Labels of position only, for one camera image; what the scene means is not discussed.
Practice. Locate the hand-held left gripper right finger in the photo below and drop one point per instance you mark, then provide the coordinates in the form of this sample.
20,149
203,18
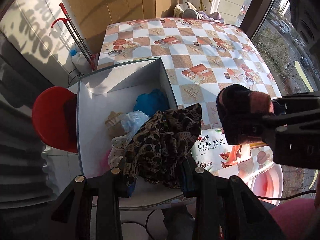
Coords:
185,186

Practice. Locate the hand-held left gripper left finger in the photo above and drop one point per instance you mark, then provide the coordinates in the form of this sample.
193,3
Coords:
131,190

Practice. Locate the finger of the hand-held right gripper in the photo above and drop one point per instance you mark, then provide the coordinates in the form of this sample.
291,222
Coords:
300,103
250,128

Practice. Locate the white polka dot scrunchie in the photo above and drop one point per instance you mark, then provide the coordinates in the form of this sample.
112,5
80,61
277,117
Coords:
117,150

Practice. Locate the leopard print scarf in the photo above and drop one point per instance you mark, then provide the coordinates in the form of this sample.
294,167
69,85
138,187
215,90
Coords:
165,145

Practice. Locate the brown knitted cloth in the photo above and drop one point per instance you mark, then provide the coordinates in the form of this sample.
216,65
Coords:
113,125

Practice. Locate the light blue fluffy cloth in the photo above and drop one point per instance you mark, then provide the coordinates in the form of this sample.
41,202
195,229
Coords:
133,122

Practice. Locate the grey cardboard box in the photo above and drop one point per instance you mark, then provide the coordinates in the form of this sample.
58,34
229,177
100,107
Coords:
95,120

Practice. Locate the blue terry towel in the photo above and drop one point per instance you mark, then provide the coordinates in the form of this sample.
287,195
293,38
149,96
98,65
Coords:
151,102

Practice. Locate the yellow window decal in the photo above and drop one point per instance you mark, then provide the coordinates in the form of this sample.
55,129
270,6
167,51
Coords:
302,75

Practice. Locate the white wet wipes packet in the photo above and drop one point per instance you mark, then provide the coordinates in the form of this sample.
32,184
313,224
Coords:
210,150

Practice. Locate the dark pink cushion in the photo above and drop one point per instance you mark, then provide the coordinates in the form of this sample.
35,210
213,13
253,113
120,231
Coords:
297,220

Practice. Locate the checkered printed tablecloth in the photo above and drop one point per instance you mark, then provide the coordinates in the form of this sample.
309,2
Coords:
190,55

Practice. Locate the red plastic stool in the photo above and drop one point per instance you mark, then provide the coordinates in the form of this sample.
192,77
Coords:
55,120

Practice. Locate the grey ribbed panel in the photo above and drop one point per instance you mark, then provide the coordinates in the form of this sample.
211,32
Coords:
22,155

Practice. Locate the lilac cloth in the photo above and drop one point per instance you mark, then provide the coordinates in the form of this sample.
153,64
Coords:
215,17

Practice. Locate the grey striped slipper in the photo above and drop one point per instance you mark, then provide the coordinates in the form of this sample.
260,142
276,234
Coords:
192,13

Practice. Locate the pile of clothes on chair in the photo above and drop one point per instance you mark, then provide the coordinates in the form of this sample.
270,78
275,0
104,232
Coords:
178,10

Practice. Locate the white bottle blue cap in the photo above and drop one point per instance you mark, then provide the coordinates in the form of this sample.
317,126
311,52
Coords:
80,61

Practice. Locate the large brown cardboard box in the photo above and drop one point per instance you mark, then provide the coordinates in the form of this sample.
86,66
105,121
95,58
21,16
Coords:
120,2

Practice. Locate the dark window frame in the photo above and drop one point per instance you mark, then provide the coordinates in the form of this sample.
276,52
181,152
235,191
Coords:
260,5

